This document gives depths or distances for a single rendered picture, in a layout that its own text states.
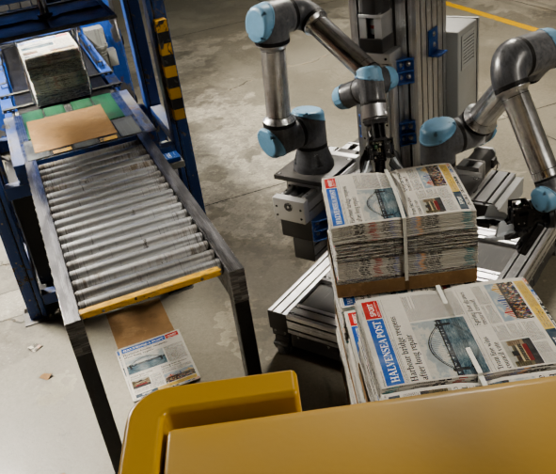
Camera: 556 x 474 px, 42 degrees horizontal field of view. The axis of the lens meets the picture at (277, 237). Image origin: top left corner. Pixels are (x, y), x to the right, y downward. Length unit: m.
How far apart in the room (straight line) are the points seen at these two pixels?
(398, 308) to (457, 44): 1.41
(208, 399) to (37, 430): 2.93
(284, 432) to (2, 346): 3.49
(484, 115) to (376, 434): 2.25
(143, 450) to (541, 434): 0.10
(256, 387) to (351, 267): 1.73
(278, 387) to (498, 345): 1.27
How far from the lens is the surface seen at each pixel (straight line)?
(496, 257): 3.30
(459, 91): 2.84
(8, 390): 3.40
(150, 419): 0.21
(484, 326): 1.52
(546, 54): 2.21
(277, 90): 2.51
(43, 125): 3.79
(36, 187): 3.11
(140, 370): 3.22
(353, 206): 1.95
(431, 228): 1.92
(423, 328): 1.51
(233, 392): 0.22
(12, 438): 3.16
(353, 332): 1.88
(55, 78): 4.07
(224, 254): 2.33
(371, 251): 1.92
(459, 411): 0.20
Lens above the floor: 1.99
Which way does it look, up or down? 30 degrees down
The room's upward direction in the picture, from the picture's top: 8 degrees counter-clockwise
